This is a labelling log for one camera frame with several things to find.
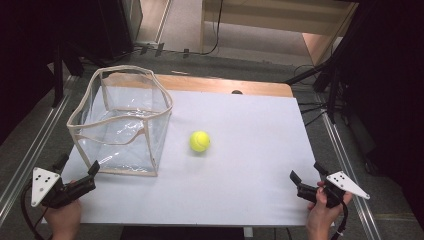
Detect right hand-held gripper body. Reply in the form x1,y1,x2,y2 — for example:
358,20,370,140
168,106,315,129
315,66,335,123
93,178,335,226
296,170,371,210

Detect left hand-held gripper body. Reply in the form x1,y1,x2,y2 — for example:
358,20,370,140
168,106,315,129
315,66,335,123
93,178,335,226
30,167,97,210

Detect clear plastic box beige trim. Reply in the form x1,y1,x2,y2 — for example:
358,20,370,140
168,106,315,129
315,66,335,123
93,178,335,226
66,64,175,178

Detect yellow tennis ball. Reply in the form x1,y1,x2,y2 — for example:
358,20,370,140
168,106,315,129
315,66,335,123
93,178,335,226
189,130,212,154

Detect person's left hand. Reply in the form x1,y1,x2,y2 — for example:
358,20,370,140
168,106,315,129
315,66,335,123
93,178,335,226
42,180,83,240

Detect person's right hand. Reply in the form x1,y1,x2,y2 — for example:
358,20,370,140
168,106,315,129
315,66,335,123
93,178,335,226
305,180,353,232

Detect white table sheet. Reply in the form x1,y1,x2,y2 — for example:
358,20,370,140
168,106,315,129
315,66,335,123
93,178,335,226
41,89,322,228

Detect black metal stand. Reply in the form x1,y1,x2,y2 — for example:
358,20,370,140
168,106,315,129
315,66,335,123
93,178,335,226
50,41,85,109

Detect black tripod stand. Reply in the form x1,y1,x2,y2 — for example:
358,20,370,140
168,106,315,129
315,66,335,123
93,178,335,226
284,0,363,125

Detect dark curtain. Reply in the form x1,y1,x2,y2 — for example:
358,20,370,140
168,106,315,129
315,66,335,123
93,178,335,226
333,0,424,231
0,0,135,146

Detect light wooden shelf unit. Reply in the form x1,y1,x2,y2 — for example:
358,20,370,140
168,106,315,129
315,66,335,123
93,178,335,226
199,0,360,67

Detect metal floor rail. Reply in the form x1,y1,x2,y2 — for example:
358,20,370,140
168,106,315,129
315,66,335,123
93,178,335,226
0,75,81,228
314,94,383,240

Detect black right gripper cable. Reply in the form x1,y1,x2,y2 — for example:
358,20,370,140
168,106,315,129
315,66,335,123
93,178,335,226
332,201,350,240

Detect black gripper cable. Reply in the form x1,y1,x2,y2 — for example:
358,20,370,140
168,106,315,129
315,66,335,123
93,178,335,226
332,201,350,240
20,184,46,240

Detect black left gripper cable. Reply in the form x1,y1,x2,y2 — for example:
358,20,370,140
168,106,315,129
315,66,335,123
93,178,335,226
20,184,46,240

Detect black floor cables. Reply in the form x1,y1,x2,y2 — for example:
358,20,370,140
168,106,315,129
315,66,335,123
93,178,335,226
292,64,332,128

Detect black hanging cable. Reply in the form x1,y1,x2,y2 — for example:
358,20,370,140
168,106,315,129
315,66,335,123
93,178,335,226
181,0,225,57

